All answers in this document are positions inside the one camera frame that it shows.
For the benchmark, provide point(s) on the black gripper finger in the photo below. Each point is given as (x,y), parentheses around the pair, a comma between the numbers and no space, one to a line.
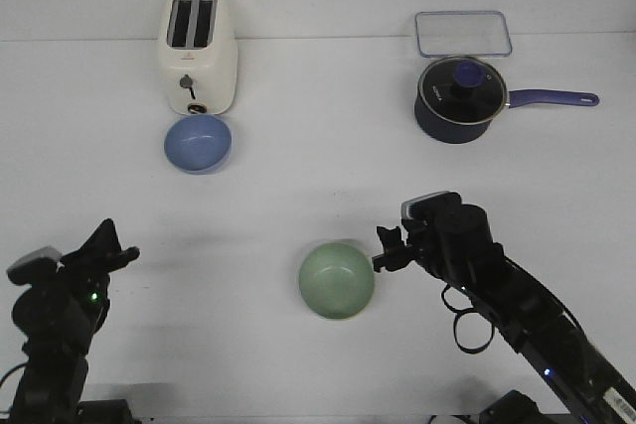
(114,246)
(391,261)
(99,244)
(390,238)

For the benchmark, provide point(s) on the blue bowl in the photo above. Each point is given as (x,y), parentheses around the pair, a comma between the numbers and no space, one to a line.
(198,144)

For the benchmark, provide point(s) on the green bowl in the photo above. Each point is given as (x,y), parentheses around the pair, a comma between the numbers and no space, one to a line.
(336,280)

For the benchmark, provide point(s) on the clear rectangular container lid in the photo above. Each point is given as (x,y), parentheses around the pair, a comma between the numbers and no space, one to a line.
(482,34)

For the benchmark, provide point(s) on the white two-slot toaster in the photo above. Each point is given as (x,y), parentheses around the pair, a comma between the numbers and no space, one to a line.
(198,56)

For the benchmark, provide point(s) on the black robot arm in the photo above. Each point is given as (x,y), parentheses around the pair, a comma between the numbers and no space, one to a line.
(453,243)
(65,304)

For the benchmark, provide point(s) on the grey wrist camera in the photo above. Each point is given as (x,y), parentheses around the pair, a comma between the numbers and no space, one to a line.
(35,267)
(420,208)

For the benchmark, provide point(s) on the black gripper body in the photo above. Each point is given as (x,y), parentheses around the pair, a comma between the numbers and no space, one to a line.
(88,271)
(417,240)

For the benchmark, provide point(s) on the glass pot lid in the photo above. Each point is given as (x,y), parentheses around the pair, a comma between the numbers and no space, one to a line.
(463,88)

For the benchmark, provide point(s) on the dark blue saucepan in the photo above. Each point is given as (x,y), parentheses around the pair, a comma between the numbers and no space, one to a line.
(447,130)

